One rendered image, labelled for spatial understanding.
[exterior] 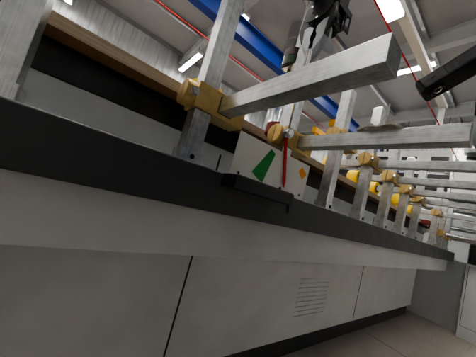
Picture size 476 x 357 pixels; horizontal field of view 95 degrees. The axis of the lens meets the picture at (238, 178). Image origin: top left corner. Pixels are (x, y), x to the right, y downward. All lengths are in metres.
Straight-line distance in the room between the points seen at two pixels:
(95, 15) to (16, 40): 8.16
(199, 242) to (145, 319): 0.34
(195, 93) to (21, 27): 0.23
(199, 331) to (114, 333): 0.26
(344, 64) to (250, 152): 0.28
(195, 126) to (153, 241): 0.23
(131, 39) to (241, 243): 8.21
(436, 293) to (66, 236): 3.07
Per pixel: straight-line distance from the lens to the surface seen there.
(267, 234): 0.60
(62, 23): 0.59
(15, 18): 0.42
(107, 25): 8.48
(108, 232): 0.42
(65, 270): 0.65
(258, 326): 1.06
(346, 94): 0.88
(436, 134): 0.49
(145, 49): 8.50
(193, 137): 0.42
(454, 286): 3.11
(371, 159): 0.99
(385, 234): 1.19
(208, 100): 0.44
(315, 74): 0.30
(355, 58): 0.28
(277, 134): 0.56
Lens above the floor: 0.66
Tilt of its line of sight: 5 degrees up
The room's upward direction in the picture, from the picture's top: 15 degrees clockwise
